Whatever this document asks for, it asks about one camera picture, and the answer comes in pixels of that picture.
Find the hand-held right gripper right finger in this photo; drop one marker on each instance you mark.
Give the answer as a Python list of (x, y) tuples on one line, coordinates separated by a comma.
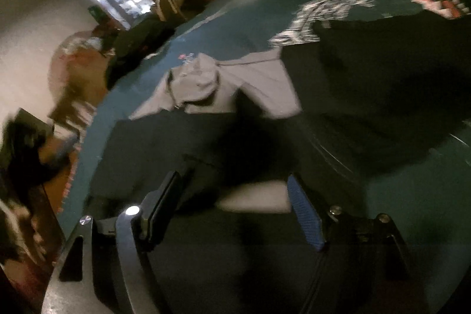
[(305, 214)]

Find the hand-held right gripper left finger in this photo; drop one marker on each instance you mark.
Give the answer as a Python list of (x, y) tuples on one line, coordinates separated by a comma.
[(162, 203)]

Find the black and grey hoodie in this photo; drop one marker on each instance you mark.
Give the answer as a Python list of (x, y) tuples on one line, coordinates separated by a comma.
[(349, 97)]

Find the round wooden tabletop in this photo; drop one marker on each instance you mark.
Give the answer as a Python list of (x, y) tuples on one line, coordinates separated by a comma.
[(64, 56)]

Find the green printed bedspread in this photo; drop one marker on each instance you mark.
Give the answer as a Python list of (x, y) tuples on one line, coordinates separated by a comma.
[(228, 30)]

